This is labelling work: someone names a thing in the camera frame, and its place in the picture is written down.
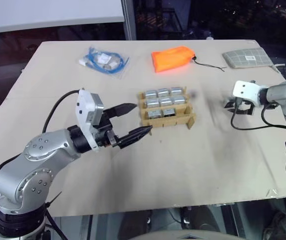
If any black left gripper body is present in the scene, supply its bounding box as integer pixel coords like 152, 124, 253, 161
92, 109, 120, 150

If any plastic bag with blue cable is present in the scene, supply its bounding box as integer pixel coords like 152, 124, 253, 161
78, 45, 131, 81

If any white board panel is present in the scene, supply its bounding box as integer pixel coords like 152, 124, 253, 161
0, 0, 123, 36

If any grey checked pouch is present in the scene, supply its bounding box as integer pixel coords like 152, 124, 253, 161
222, 48, 286, 73

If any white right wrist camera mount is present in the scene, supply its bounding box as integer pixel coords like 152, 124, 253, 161
233, 79, 261, 106

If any orange drawstring pouch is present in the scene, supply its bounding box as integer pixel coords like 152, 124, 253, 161
151, 46, 227, 74

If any beige robot torso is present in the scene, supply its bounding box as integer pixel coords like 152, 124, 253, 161
130, 228, 233, 240

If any cardboard divider tray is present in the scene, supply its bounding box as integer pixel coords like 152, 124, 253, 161
136, 85, 196, 137

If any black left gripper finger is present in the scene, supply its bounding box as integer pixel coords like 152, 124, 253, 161
104, 102, 137, 118
117, 125, 154, 150

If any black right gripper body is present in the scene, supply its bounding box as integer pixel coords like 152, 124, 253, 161
235, 99, 255, 116

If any grey metal post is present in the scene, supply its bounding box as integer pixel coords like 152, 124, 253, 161
121, 0, 137, 41

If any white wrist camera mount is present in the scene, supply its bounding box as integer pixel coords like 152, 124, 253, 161
233, 79, 261, 106
75, 87, 105, 153

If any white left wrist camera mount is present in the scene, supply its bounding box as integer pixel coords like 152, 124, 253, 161
75, 87, 105, 153

